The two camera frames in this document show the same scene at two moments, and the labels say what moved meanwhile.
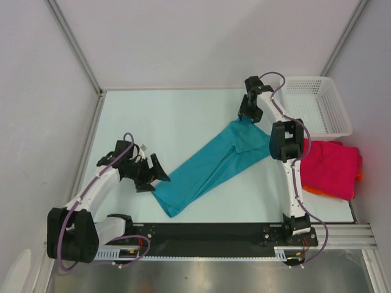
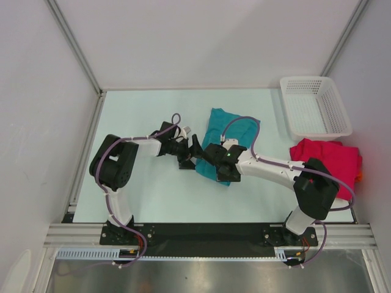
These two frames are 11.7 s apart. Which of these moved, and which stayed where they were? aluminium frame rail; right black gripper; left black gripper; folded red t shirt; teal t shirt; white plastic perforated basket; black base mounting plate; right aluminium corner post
Moved: right black gripper; left black gripper; teal t shirt
Stayed: aluminium frame rail; right aluminium corner post; black base mounting plate; white plastic perforated basket; folded red t shirt
